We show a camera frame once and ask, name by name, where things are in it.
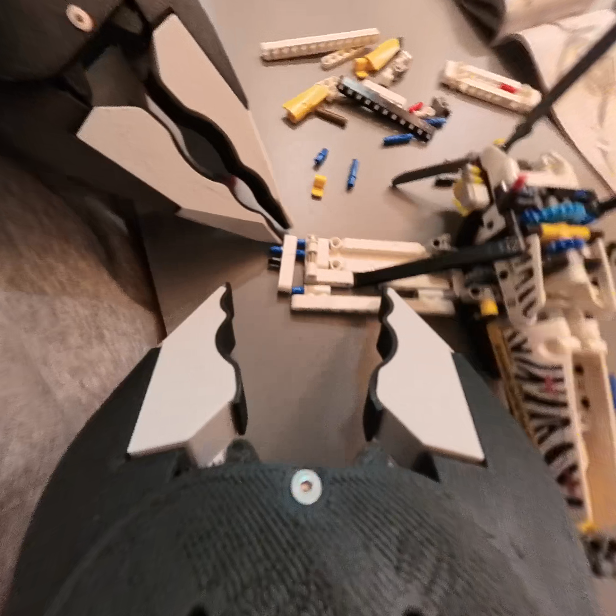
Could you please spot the instruction booklet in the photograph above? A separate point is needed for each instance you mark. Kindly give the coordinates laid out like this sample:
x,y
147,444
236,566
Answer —
x,y
577,72

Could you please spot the short white lego beam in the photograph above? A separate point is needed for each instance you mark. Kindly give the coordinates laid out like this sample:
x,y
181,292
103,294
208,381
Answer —
x,y
288,264

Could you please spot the small yellow lego piece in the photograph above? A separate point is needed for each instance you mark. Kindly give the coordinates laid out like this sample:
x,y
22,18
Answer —
x,y
362,67

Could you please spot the thin white lego beam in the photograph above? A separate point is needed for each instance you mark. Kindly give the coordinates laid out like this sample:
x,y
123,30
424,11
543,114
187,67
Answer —
x,y
346,55

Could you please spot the long black lego beam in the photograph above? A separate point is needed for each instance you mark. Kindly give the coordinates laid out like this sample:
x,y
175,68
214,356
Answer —
x,y
385,113

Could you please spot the black lego pin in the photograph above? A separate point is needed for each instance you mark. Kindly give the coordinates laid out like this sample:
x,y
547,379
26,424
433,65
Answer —
x,y
444,182

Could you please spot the white Lego frame piece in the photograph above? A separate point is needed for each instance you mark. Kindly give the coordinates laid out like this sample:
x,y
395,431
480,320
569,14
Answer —
x,y
486,86

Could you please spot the white three-hole lego connector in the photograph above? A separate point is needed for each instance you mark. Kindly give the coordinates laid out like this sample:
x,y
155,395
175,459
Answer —
x,y
331,87

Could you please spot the small yellow lego connector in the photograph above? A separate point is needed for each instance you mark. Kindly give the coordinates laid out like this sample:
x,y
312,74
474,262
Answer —
x,y
319,186

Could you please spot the white grey lego connector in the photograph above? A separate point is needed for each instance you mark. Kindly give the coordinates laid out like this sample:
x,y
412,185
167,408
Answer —
x,y
397,66

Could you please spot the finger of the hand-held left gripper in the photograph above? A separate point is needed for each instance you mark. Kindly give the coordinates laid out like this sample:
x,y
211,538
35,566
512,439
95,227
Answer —
x,y
144,154
202,72

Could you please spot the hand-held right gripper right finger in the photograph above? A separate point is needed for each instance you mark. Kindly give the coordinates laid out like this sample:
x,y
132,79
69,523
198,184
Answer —
x,y
423,385

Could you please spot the zebra striped lego helicopter model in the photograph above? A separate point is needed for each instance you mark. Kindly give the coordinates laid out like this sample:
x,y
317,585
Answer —
x,y
385,250

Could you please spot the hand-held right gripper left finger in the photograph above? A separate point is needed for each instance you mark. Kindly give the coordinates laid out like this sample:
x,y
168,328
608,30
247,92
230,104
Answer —
x,y
187,385

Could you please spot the tan lego pin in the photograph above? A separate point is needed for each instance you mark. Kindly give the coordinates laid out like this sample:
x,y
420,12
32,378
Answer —
x,y
332,116

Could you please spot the blue lego pin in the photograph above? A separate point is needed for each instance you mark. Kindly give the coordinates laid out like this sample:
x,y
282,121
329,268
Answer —
x,y
353,173
436,121
398,139
321,157

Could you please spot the white lego pin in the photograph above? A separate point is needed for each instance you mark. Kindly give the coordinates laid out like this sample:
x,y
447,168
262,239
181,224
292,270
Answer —
x,y
426,112

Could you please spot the yellow curved lego panel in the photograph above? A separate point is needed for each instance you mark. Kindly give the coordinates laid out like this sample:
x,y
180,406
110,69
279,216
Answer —
x,y
382,53

